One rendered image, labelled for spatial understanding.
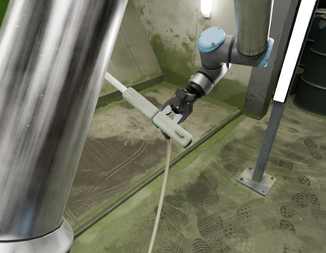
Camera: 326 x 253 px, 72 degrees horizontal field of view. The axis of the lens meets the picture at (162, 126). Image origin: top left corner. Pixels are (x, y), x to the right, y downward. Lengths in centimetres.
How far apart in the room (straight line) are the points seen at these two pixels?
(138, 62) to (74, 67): 254
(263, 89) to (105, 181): 158
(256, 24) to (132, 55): 224
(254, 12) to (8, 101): 50
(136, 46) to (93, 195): 190
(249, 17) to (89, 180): 132
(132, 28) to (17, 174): 277
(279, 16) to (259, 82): 54
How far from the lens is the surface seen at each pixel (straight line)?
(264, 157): 154
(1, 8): 145
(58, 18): 24
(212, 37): 81
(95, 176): 161
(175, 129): 77
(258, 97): 232
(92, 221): 138
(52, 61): 23
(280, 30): 215
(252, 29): 64
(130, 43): 282
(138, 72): 272
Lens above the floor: 112
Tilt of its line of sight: 32 degrees down
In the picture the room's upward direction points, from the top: straight up
